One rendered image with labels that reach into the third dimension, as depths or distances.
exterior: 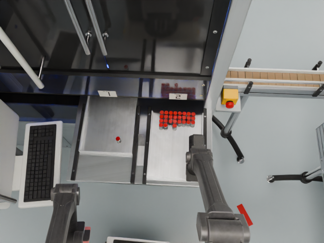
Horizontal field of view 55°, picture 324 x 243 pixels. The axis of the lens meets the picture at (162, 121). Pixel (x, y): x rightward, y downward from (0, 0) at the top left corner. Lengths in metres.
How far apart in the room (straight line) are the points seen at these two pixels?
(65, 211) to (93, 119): 0.76
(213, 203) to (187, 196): 1.60
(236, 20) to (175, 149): 0.73
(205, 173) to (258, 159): 1.65
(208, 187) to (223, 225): 0.16
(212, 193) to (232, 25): 0.54
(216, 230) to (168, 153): 0.87
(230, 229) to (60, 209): 0.49
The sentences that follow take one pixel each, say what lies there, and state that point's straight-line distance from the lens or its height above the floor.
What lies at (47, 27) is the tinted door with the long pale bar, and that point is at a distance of 1.19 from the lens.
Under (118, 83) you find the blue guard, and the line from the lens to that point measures 1.42.
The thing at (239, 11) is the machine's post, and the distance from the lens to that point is 1.03.
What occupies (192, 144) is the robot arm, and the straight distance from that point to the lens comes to 1.13.
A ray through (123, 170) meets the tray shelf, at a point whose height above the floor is 0.88.
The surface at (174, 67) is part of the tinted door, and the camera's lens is 1.29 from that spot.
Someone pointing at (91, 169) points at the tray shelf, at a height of 0.88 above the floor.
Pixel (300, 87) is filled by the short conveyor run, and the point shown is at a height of 0.93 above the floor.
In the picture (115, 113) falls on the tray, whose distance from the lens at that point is 1.63.
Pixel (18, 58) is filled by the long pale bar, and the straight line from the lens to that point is 1.25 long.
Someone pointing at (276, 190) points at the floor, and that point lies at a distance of 2.52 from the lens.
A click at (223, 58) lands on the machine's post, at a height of 1.35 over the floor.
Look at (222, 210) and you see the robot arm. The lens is 0.77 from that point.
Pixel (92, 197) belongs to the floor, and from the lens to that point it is 2.44.
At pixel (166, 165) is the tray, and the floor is 0.88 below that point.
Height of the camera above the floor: 2.35
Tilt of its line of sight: 68 degrees down
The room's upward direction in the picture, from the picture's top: 2 degrees counter-clockwise
